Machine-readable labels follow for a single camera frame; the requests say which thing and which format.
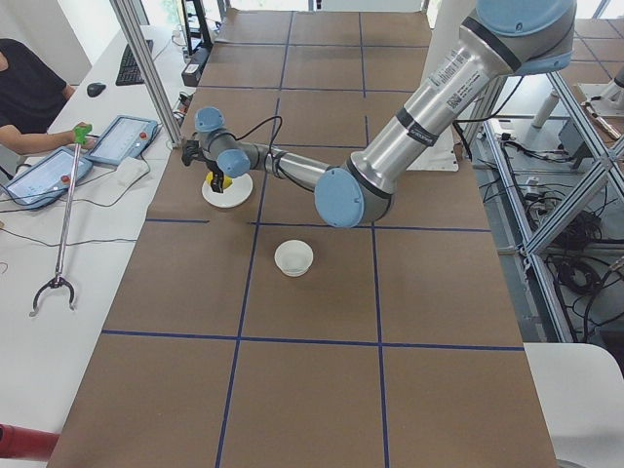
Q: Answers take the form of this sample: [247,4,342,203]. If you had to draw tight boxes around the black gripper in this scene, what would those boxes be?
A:
[208,167,226,193]

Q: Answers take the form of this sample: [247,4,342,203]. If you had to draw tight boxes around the yellow lemon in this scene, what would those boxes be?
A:
[206,175,232,190]

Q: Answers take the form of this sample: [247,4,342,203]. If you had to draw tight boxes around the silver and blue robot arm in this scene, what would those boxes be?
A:
[195,1,576,228]

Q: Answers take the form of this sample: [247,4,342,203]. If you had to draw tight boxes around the white plate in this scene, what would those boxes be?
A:
[202,175,254,209]

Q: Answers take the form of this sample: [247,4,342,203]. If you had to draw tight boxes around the white bowl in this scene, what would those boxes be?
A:
[274,239,314,278]

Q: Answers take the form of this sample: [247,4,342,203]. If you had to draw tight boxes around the white cloth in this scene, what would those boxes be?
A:
[115,157,149,187]

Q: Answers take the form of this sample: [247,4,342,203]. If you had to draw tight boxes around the far blue teach pendant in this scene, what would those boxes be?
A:
[85,115,159,166]

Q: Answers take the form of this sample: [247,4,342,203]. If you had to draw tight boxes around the blue teach pendant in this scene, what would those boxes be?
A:
[2,147,74,210]
[85,115,159,166]

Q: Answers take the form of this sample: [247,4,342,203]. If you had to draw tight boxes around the black box device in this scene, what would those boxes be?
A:
[181,47,211,88]

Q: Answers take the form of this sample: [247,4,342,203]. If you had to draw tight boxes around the black keyboard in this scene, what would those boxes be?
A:
[115,44,144,87]

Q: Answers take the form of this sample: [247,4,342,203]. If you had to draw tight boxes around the silver reacher grabber tool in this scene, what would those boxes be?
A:
[28,124,93,317]

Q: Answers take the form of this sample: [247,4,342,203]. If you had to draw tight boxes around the brown paper table cover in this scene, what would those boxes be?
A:
[48,9,557,468]

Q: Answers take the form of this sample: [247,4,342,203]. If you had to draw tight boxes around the black computer mouse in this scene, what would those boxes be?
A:
[86,82,106,98]

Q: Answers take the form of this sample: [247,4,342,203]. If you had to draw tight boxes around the near blue teach pendant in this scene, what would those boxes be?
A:
[2,147,74,210]

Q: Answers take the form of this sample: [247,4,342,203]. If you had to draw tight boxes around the person in black shirt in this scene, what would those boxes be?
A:
[1,38,75,155]

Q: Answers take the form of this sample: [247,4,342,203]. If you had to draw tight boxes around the red cylinder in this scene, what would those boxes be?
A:
[0,424,59,462]

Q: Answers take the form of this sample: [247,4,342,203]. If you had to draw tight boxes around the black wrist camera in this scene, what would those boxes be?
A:
[181,139,201,167]

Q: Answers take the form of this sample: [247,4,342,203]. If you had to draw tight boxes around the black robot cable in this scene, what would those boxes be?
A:
[232,115,285,176]

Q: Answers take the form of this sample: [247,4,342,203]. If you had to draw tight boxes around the aluminium frame post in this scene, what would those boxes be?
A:
[110,0,182,148]

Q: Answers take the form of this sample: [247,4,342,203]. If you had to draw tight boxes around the aluminium frame rack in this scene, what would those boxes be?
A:
[472,75,623,346]

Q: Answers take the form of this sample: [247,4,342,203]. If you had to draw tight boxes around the tangled floor cables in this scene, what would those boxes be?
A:
[516,179,624,337]

